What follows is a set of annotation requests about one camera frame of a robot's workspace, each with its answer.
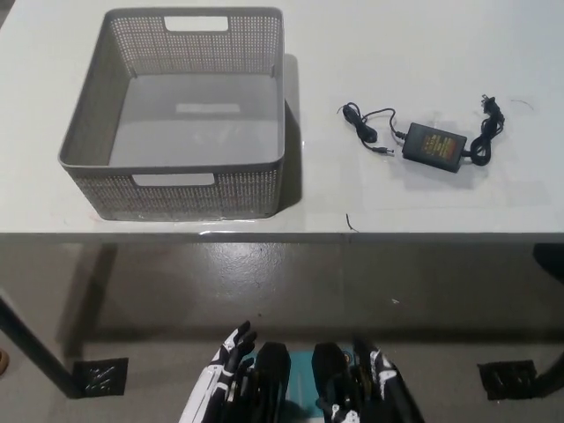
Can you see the black floor tape patch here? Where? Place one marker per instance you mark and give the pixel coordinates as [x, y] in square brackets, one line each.
[100, 376]
[506, 380]

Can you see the grey perforated plastic basket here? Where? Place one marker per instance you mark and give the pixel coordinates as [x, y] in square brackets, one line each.
[189, 194]

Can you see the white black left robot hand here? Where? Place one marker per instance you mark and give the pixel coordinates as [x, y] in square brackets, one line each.
[211, 379]

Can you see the dark rounded object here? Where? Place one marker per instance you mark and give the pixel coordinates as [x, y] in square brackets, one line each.
[551, 260]

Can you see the black teal robot body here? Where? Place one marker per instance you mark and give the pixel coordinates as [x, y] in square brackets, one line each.
[273, 374]

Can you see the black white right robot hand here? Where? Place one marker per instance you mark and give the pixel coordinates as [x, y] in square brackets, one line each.
[379, 368]

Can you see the brown round object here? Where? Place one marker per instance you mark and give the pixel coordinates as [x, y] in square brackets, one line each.
[3, 361]

